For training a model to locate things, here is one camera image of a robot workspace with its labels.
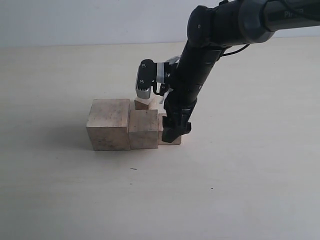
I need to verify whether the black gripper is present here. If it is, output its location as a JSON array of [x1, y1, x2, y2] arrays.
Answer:
[[161, 77, 207, 143]]

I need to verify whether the third largest wooden cube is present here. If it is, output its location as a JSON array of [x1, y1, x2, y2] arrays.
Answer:
[[158, 113, 182, 146]]

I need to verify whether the second largest wooden cube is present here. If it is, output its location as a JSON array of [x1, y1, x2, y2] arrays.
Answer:
[[128, 109, 159, 150]]

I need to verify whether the smallest wooden cube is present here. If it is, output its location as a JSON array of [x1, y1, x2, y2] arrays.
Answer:
[[134, 96, 157, 110]]

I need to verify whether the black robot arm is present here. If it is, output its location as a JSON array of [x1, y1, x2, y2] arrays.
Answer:
[[161, 0, 320, 143]]

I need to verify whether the white zip tie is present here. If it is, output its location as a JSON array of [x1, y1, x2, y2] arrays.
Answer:
[[159, 88, 173, 105]]

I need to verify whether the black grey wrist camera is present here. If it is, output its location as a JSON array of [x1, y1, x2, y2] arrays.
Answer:
[[135, 55, 180, 99]]

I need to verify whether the black camera cable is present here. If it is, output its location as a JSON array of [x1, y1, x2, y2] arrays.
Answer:
[[219, 43, 251, 57]]

